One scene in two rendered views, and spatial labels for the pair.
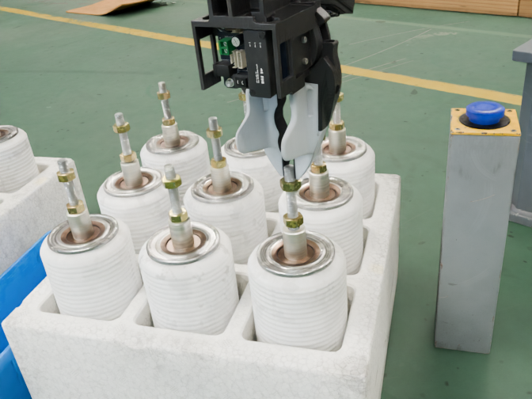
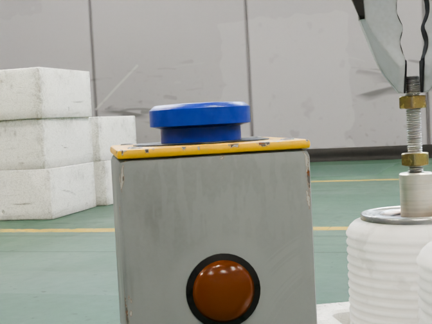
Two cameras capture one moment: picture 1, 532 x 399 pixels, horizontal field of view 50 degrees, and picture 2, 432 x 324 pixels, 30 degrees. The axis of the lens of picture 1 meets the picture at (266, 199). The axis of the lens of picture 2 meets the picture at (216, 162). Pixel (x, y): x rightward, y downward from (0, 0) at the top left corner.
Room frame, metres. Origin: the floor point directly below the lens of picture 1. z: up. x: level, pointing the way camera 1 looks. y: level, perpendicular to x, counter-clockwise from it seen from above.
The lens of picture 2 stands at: (0.86, -0.39, 0.32)
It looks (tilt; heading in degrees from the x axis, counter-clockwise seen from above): 3 degrees down; 152
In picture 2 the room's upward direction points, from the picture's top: 3 degrees counter-clockwise
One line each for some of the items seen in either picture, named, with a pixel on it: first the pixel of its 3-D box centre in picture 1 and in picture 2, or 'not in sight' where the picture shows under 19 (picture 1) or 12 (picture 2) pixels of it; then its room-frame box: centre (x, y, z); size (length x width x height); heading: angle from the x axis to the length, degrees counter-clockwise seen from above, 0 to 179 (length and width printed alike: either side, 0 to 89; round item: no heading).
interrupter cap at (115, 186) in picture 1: (134, 182); not in sight; (0.64, 0.16, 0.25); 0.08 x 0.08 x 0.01
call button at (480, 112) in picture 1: (484, 115); (200, 128); (0.58, -0.25, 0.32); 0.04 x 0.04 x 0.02
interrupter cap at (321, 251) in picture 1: (295, 252); (417, 216); (0.45, -0.02, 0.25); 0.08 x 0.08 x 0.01
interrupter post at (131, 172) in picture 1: (131, 172); not in sight; (0.64, 0.16, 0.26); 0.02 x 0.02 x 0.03
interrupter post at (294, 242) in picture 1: (294, 241); (416, 197); (0.45, -0.02, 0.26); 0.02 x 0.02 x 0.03
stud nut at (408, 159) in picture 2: (293, 219); (415, 159); (0.45, -0.02, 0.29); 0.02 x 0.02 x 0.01; 73
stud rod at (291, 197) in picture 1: (291, 203); (414, 132); (0.45, -0.02, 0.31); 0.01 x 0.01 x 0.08
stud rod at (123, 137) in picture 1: (125, 142); not in sight; (0.64, 0.16, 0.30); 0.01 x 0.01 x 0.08
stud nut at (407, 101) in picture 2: (290, 183); (413, 101); (0.45, -0.02, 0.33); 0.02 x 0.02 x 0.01; 73
